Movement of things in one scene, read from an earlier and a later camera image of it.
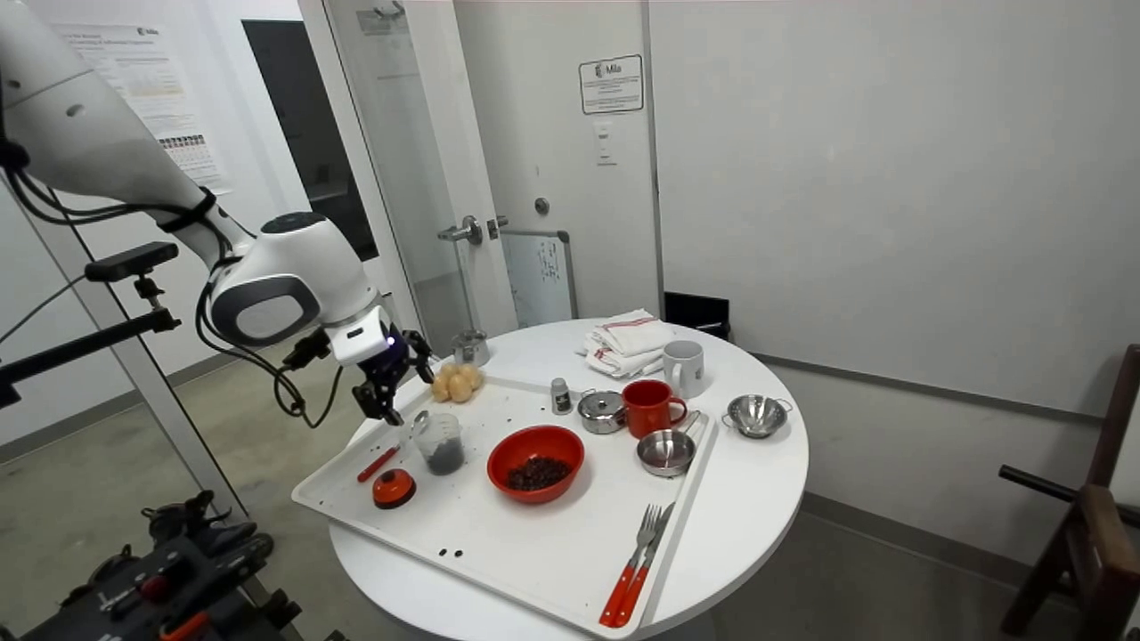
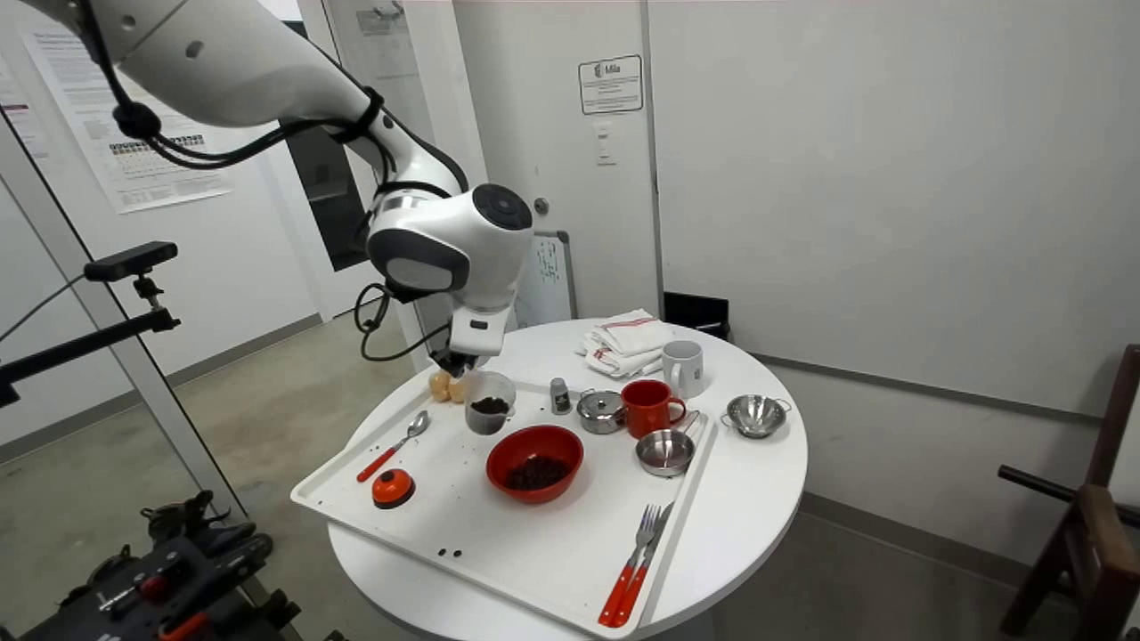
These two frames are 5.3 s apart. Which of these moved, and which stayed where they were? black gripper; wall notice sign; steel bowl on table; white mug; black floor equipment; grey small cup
Moved: grey small cup; black gripper
Stayed: wall notice sign; white mug; black floor equipment; steel bowl on table
